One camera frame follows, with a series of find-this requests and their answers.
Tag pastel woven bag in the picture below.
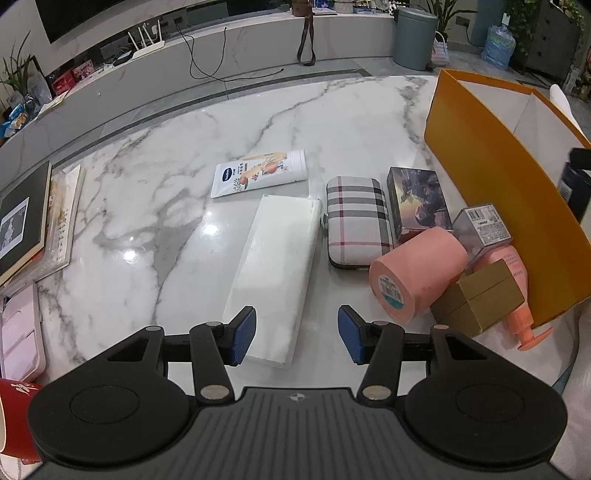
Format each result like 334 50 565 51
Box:
431 31 450 70

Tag green leafy plant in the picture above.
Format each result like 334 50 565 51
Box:
0 31 48 108

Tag blue water jug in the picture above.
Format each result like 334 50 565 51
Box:
481 25 517 71

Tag dark cabinet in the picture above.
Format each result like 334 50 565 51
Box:
523 0 581 89

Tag black cable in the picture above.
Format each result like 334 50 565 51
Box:
174 18 285 82

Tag plaid zip case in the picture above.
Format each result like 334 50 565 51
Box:
322 175 395 270

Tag tall potted plant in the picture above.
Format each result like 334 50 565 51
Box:
424 0 468 34

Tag pink pump bottle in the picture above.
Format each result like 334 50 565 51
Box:
473 244 555 354

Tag stack of pale books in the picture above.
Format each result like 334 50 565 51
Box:
34 164 87 281

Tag grey-blue trash bin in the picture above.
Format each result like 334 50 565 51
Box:
392 4 439 71

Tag tan cardboard box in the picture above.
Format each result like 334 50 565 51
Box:
431 258 528 337

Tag pink cylinder roll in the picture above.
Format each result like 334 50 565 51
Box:
368 227 469 325

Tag white cloth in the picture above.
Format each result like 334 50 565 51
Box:
549 302 591 480

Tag wall television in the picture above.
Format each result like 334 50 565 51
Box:
34 0 190 45

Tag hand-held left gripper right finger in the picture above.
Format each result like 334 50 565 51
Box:
337 305 491 400

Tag brown strap bag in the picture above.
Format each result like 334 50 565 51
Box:
292 0 317 66

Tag dark navy jar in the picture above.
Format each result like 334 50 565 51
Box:
556 148 591 223

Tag dark illustrated box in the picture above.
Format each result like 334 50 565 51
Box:
386 166 454 245

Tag white router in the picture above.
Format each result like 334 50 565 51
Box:
126 18 166 59

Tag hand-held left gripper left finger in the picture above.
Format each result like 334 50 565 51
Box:
106 305 257 401

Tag red cup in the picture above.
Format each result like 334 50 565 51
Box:
0 378 43 463

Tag orange storage box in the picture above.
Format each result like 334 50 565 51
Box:
423 69 591 330

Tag small silver barcode box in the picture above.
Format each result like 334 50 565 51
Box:
452 202 513 267

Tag long white flat box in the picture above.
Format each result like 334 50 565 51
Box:
222 194 323 370

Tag white snack pouch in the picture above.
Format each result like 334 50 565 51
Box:
211 148 309 199

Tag black hardcover book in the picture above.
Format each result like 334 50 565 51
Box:
0 161 53 285

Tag pink plastic tray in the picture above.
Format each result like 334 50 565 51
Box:
0 281 48 385

